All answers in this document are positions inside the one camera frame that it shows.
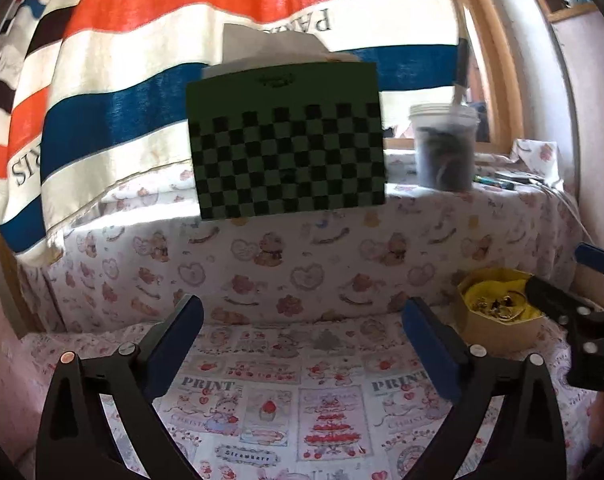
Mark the bear print cloth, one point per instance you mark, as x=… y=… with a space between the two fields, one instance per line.
x=282 y=265

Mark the pink cloth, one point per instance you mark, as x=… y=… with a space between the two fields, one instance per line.
x=7 y=370

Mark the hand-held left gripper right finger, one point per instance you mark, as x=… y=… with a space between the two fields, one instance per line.
x=431 y=350

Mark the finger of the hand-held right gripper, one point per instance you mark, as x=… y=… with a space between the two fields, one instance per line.
x=599 y=260
x=551 y=295

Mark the light wooden panel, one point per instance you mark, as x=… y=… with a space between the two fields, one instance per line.
x=591 y=110

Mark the yellow cloth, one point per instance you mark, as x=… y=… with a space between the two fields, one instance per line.
x=481 y=287

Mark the strawberry print mat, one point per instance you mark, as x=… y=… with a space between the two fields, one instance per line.
x=282 y=410

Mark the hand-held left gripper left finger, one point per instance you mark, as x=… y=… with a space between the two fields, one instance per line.
x=174 y=345

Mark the gold bangle with charm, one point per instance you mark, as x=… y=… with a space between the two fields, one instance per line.
x=514 y=301

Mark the grey power bank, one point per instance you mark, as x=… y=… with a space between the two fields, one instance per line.
x=511 y=176

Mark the teal and black pen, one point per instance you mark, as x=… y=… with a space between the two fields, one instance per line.
x=496 y=183

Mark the clear plastic lidded container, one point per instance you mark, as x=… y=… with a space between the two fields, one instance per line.
x=444 y=155

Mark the wooden window frame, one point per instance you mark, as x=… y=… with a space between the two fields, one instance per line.
x=499 y=70

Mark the orange blue striped towel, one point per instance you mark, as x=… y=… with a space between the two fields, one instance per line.
x=132 y=110

